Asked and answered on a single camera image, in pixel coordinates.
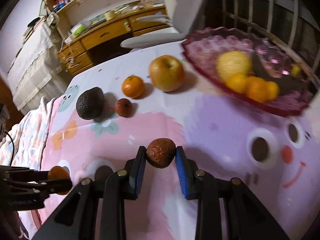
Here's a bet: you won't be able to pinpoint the metal window bars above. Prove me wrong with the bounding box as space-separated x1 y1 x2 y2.
214 0 319 79

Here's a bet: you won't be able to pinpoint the grey office chair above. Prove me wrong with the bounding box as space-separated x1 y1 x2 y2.
120 0 209 49

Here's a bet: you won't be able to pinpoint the black cable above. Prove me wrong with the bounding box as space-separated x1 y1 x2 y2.
3 129 16 167

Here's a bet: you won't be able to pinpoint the small orange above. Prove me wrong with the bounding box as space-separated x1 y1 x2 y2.
266 81 280 101
226 73 248 94

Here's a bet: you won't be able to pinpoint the medium orange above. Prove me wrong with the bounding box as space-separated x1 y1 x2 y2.
246 76 268 103

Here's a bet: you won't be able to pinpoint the yellow pear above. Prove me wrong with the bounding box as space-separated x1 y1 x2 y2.
215 50 252 82

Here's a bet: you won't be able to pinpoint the pastel patterned blanket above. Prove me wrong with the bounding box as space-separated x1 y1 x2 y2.
1 98 56 170

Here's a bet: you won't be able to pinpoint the white lace covered furniture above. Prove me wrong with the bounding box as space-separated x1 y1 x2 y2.
7 20 72 115

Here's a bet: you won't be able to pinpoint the red lychee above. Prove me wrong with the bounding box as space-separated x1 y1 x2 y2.
146 138 176 168
114 98 132 118

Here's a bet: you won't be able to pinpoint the dark avocado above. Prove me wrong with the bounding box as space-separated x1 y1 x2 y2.
75 87 105 120

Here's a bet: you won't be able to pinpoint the purple glass fruit plate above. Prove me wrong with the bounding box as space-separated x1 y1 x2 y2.
182 27 313 117

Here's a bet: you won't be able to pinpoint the small tangerine near apple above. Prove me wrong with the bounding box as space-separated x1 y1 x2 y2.
121 75 145 99

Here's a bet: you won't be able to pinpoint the wooden desk with drawers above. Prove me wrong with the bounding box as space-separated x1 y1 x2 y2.
57 5 168 76

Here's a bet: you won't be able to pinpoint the large orange with stem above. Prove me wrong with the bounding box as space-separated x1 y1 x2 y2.
48 166 71 196

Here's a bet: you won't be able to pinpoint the red-yellow apple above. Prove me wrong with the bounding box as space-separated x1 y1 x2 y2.
149 55 185 92

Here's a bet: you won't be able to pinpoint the cartoon monster tablecloth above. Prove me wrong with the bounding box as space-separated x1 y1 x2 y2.
41 43 319 239

